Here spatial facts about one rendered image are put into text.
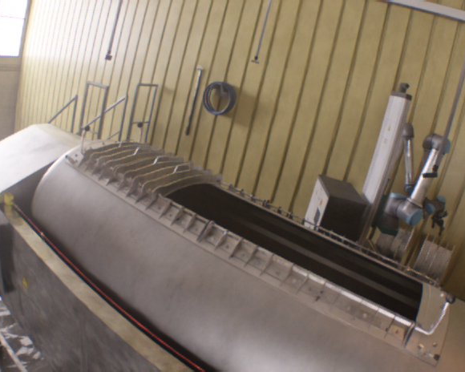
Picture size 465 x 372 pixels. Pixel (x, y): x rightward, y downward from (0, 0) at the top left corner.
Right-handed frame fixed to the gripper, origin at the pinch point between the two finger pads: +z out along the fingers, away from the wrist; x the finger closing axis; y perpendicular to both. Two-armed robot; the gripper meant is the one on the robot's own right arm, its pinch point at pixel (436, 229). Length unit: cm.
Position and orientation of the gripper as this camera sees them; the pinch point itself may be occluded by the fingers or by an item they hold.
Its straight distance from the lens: 334.2
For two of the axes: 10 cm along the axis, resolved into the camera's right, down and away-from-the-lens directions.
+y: -9.8, 1.8, 0.5
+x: 0.4, 4.7, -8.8
